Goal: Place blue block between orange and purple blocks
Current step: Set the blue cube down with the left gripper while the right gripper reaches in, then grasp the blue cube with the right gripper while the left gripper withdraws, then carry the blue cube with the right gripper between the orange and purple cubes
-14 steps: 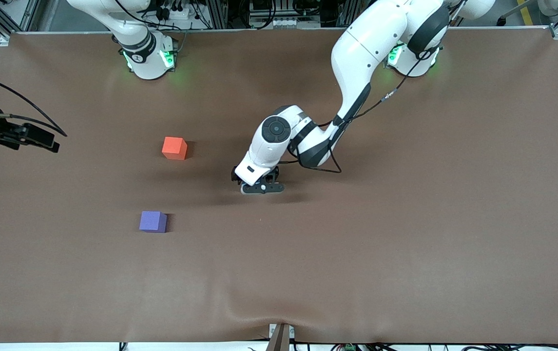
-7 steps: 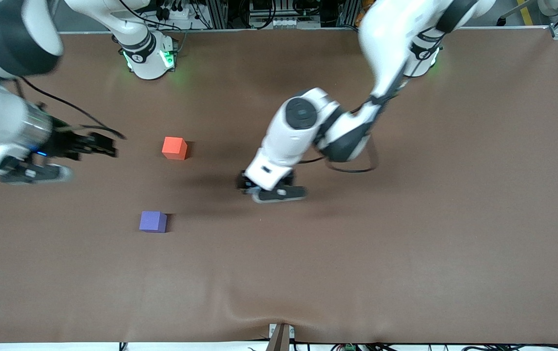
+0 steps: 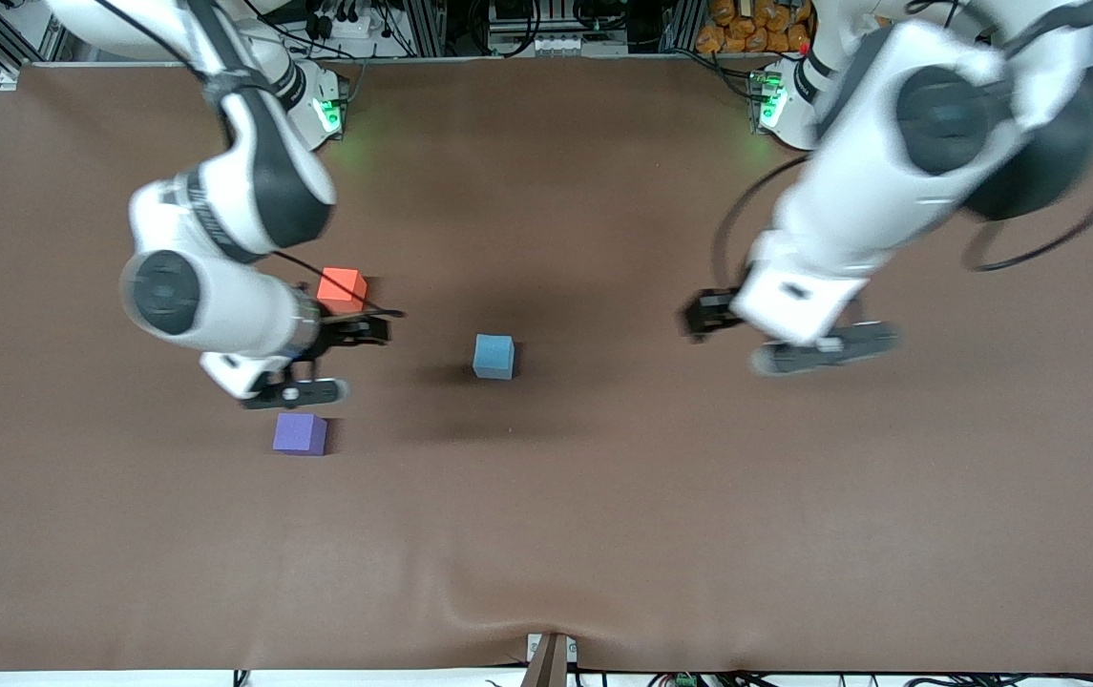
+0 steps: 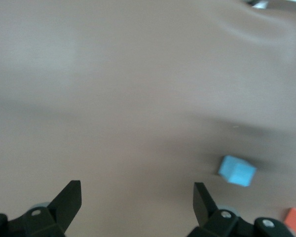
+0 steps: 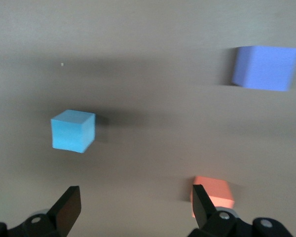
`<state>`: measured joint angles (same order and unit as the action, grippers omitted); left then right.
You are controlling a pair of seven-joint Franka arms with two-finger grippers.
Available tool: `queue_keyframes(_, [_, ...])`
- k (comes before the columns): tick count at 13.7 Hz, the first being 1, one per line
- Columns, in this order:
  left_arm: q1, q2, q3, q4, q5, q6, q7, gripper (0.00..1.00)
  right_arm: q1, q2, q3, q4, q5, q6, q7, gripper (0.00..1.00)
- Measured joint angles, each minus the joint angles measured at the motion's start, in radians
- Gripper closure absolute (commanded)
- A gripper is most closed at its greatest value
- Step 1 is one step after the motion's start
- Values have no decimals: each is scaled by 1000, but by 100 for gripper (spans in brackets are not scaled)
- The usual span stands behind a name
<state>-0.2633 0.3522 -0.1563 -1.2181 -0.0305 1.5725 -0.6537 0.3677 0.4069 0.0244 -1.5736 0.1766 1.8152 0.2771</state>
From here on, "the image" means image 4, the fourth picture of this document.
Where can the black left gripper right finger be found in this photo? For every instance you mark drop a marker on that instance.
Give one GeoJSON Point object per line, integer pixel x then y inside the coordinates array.
{"type": "Point", "coordinates": [224, 224]}

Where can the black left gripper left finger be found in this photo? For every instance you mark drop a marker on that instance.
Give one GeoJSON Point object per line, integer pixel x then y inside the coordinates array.
{"type": "Point", "coordinates": [39, 222]}

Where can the light blue foam block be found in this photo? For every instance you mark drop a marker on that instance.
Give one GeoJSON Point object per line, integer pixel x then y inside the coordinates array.
{"type": "Point", "coordinates": [236, 171]}

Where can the brown table cover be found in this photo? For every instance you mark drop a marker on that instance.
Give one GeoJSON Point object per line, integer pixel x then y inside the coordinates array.
{"type": "Point", "coordinates": [113, 98]}

